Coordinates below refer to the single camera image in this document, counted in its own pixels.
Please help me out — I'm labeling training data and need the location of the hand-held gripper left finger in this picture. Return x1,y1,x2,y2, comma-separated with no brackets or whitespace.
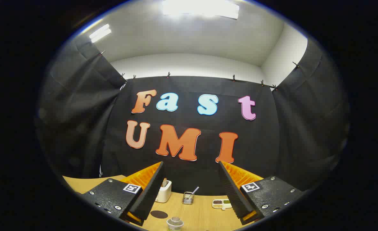
80,161,166,227

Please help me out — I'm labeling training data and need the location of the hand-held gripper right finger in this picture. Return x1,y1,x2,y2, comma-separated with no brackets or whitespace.
218,160,305,226

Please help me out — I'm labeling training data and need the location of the clear juice bottle white label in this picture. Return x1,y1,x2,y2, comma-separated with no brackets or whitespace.
167,217,184,231

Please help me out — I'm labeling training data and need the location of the white toaster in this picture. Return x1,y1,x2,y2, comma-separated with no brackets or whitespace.
155,178,172,203

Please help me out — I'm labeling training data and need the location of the white divided seed dish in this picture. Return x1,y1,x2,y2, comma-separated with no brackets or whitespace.
212,199,233,210

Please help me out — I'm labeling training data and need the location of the wooden table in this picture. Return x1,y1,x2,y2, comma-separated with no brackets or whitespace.
63,175,257,231

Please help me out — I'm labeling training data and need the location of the black backdrop cloth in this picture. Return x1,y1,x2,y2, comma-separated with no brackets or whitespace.
37,34,350,196

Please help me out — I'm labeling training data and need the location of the small ceiling light panel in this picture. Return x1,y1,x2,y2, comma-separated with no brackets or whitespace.
89,23,112,43

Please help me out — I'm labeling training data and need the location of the large ceiling light panel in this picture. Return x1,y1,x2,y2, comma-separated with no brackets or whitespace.
161,0,240,20

